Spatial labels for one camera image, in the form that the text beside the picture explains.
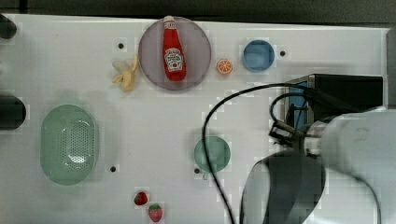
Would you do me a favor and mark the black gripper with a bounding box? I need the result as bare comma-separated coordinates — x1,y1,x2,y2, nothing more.
269,121,308,147

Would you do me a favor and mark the black toaster oven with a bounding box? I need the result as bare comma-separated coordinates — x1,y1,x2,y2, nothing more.
285,74,383,129

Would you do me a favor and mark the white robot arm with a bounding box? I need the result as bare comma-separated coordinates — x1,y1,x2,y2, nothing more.
238,109,395,224

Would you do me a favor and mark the blue cup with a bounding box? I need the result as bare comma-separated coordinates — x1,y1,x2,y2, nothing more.
242,39,275,73

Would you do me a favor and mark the toy orange half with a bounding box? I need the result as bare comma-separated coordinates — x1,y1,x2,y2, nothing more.
217,59,233,75

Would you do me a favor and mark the grey round plate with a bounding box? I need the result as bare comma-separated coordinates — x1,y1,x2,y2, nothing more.
138,17,211,91

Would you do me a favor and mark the red ketchup bottle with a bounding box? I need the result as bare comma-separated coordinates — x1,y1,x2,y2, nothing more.
163,16,187,82

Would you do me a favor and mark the pink toy strawberry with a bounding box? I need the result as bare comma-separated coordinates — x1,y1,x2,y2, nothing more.
148,203,163,222

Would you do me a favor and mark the dark red toy strawberry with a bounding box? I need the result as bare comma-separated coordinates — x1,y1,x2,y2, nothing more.
134,191,149,206

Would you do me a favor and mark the peeled toy banana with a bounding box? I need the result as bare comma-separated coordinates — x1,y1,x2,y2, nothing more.
112,56,138,92

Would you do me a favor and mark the green oval colander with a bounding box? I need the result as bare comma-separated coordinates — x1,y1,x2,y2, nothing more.
40,105,99,186

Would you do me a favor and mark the black frying pan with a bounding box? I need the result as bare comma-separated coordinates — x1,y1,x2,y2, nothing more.
0,95,26,131

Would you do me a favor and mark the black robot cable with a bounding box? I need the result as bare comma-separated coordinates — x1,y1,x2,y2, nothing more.
201,82,353,224

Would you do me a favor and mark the green mug with handle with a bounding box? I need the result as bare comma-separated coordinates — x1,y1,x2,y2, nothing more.
194,136,231,179

